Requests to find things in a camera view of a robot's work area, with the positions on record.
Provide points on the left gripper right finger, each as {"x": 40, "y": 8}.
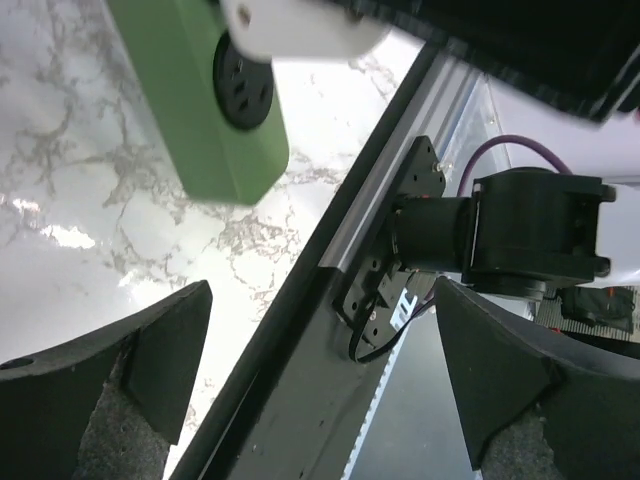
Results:
{"x": 503, "y": 367}

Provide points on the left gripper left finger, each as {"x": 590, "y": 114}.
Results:
{"x": 108, "y": 404}

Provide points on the green power strip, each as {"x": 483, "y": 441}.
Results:
{"x": 217, "y": 111}

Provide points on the white adapter plug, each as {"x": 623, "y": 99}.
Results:
{"x": 292, "y": 29}

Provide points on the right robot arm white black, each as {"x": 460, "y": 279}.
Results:
{"x": 526, "y": 229}

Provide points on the white slotted cable duct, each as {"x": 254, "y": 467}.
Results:
{"x": 370, "y": 413}

